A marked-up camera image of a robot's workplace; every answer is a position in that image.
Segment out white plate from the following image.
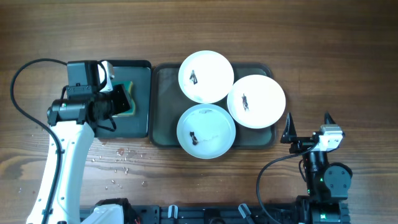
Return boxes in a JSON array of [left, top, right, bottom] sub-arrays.
[[178, 50, 234, 104], [176, 104, 236, 159], [227, 75, 286, 129]]

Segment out green yellow sponge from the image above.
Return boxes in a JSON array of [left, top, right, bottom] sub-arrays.
[[112, 81, 136, 117]]

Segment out white plate top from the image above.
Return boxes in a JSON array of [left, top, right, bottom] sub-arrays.
[[178, 50, 234, 104]]

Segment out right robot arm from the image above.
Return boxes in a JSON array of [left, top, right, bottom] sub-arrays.
[[280, 113, 353, 224]]

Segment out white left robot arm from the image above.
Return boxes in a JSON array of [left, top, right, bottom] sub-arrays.
[[27, 60, 132, 223]]

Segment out small black tray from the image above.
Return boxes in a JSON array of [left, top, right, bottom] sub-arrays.
[[95, 60, 152, 139]]

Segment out large dark tray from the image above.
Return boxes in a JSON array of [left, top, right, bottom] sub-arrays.
[[149, 63, 277, 149]]

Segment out white plate bottom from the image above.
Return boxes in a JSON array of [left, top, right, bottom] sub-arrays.
[[176, 104, 236, 159]]

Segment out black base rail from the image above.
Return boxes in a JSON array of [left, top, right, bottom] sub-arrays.
[[79, 202, 351, 224]]

